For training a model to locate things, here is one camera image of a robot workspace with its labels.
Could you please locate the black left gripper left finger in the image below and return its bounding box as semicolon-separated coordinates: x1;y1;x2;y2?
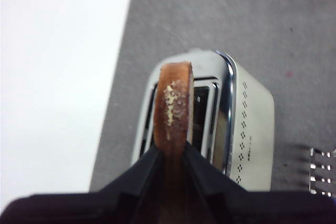
0;145;166;224

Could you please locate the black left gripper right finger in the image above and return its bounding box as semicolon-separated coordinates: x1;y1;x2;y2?
181;140;336;224

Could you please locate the brown bread slice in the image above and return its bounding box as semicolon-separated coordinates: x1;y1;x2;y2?
153;61;195;206

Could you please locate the cream and chrome toaster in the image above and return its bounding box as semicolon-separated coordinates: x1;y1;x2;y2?
130;48;276;192

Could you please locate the stainless steel bread rack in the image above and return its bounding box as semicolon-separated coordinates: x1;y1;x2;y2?
308;147;336;198

